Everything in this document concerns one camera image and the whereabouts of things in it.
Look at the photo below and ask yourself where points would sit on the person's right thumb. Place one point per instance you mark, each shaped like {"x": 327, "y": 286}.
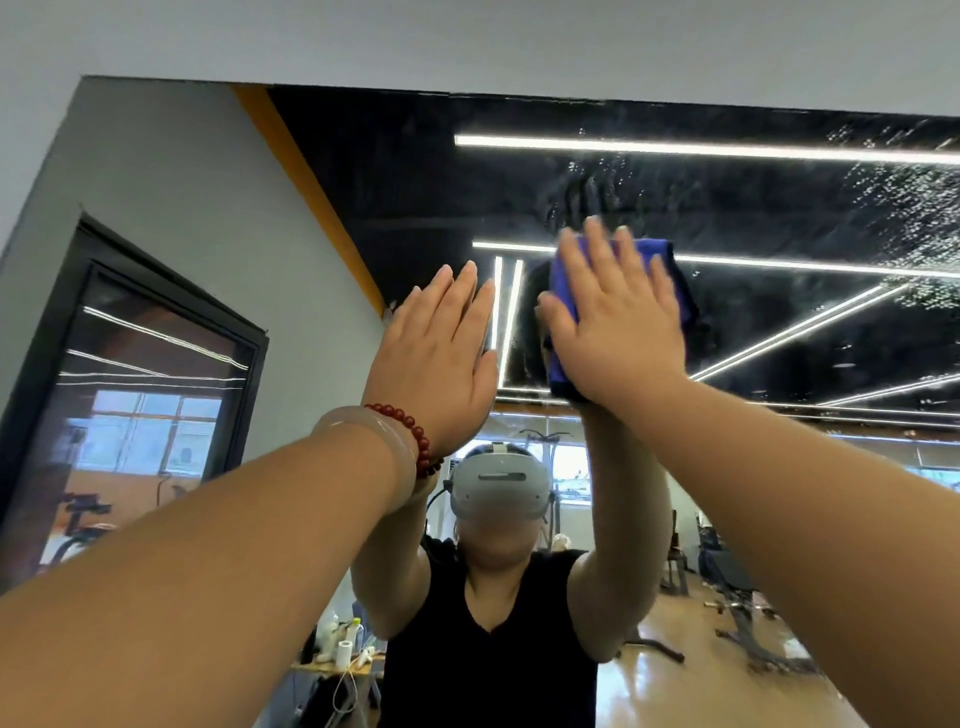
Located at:
{"x": 556, "y": 315}

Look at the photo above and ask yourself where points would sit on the person's left forearm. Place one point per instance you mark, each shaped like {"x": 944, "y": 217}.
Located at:
{"x": 187, "y": 592}

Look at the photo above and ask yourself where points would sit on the pale jade bangle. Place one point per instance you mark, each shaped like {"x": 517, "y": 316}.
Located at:
{"x": 390, "y": 442}

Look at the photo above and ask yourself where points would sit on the black weight bench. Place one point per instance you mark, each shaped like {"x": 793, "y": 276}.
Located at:
{"x": 739, "y": 592}

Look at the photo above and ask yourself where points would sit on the person's right little finger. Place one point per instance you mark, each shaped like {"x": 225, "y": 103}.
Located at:
{"x": 664, "y": 285}

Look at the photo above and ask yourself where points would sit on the person's left middle finger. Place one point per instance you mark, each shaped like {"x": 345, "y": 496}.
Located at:
{"x": 461, "y": 300}

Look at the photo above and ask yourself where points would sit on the person's right middle finger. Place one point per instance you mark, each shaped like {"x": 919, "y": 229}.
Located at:
{"x": 602, "y": 255}

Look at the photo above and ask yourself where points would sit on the person's left little finger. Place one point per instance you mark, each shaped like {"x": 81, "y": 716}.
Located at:
{"x": 403, "y": 311}

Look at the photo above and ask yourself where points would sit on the wooden table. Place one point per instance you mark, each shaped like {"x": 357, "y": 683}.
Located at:
{"x": 322, "y": 667}

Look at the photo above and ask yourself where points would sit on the person's right forearm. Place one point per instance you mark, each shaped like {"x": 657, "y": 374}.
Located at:
{"x": 825, "y": 540}

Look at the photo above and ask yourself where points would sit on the blue cleaning cloth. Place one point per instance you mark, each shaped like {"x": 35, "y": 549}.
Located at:
{"x": 556, "y": 367}

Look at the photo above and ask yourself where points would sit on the person's left thumb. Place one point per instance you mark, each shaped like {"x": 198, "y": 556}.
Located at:
{"x": 493, "y": 379}

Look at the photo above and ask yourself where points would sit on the person's left hand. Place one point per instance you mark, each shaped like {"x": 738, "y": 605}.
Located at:
{"x": 431, "y": 367}

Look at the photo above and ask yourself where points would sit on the person's right hand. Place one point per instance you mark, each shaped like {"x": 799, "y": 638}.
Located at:
{"x": 622, "y": 337}

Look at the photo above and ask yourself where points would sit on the large wall mirror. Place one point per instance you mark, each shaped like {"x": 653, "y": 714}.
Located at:
{"x": 750, "y": 315}

